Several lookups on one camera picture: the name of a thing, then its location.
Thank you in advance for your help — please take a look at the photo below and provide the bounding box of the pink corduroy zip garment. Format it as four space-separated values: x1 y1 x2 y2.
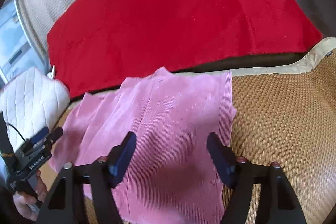
50 68 236 223

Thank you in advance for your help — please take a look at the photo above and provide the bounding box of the left hand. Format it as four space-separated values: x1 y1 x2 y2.
13 170 48 222

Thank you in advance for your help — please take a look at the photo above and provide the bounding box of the white quilted pillow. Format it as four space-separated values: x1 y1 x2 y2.
1 67 70 150

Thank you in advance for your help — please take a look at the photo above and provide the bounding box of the red blanket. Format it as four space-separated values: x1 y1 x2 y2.
47 0 322 98

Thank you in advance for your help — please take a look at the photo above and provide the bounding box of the black cable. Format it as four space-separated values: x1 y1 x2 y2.
4 122 30 146

